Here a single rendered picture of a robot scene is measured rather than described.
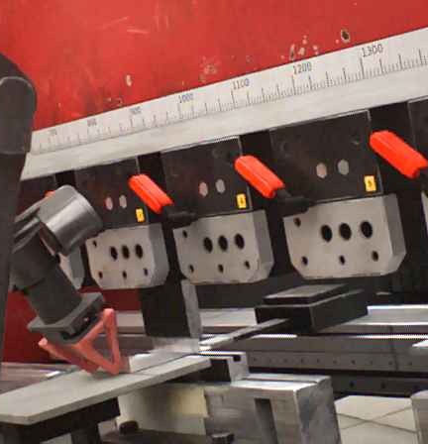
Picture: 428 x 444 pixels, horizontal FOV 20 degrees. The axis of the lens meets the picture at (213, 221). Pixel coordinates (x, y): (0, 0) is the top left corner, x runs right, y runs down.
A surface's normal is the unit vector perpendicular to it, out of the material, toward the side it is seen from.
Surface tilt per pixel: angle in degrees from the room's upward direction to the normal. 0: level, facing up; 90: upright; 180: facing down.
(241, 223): 90
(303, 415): 90
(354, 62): 90
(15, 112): 96
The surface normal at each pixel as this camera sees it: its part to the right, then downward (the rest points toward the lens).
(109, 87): -0.77, 0.18
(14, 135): 0.50, 0.06
